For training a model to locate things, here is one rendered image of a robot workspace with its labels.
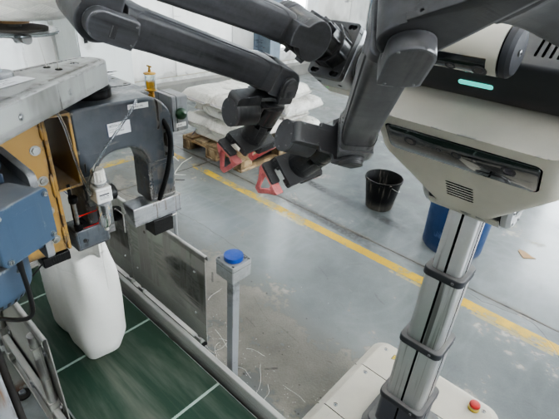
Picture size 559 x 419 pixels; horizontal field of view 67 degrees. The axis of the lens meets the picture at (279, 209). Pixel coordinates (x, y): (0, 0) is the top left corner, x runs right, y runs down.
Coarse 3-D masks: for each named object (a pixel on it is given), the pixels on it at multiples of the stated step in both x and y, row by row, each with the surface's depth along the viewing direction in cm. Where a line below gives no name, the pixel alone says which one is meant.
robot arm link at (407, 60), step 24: (384, 48) 35; (408, 48) 32; (432, 48) 32; (360, 72) 46; (384, 72) 36; (408, 72) 36; (360, 96) 49; (384, 96) 49; (360, 120) 57; (384, 120) 57; (360, 144) 66
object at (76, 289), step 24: (72, 264) 127; (96, 264) 131; (48, 288) 149; (72, 288) 132; (96, 288) 133; (120, 288) 142; (72, 312) 136; (96, 312) 136; (120, 312) 144; (72, 336) 147; (96, 336) 141; (120, 336) 148
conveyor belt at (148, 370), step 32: (32, 288) 177; (32, 320) 162; (128, 320) 165; (64, 352) 150; (128, 352) 152; (160, 352) 153; (64, 384) 139; (96, 384) 140; (128, 384) 140; (160, 384) 141; (192, 384) 142; (96, 416) 130; (128, 416) 131; (160, 416) 131; (192, 416) 132; (224, 416) 133
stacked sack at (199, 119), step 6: (192, 114) 399; (198, 114) 396; (204, 114) 397; (192, 120) 397; (198, 120) 394; (204, 120) 390; (210, 120) 387; (216, 120) 389; (198, 126) 395; (204, 126) 387; (210, 126) 385
